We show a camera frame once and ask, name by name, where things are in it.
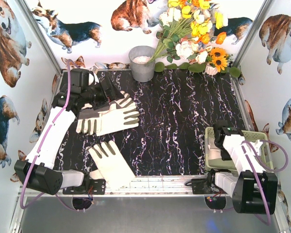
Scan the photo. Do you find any work glove with grey band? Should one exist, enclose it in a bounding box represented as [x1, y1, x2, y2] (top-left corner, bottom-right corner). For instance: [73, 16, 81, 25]
[207, 137, 222, 160]

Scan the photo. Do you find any grey metal bucket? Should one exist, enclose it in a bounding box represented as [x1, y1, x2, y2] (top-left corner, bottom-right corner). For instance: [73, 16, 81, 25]
[129, 46, 155, 83]

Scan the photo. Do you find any green storage basket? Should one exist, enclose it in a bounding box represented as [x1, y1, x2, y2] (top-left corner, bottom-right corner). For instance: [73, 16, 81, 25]
[205, 127, 274, 173]

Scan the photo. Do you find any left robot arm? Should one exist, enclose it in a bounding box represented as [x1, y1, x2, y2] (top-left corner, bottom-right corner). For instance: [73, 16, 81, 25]
[14, 68, 122, 195]

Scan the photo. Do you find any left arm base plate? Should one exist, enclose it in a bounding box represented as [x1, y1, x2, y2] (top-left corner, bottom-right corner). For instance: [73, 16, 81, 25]
[63, 179, 106, 195]

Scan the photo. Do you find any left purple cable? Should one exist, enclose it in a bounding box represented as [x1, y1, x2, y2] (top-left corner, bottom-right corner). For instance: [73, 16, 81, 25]
[19, 58, 97, 213]

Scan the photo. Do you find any small white flower pot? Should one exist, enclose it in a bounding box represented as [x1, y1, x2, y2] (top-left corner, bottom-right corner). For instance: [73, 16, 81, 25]
[205, 64, 218, 76]

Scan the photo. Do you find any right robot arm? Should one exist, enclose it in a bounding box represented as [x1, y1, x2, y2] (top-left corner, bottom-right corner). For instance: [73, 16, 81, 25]
[213, 120, 278, 215]

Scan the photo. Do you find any work glove near front edge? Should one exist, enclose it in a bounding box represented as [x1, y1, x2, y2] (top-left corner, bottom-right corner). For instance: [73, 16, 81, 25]
[88, 141, 135, 191]

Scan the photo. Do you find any artificial flower bouquet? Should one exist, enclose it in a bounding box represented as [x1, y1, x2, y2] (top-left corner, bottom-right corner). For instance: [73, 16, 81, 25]
[151, 0, 251, 78]

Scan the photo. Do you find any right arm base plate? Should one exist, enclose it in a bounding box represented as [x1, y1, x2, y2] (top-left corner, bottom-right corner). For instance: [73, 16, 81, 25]
[185, 179, 226, 195]

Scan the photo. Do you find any work glove under left arm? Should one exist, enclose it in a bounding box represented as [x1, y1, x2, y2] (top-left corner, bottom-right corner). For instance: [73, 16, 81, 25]
[76, 102, 117, 135]

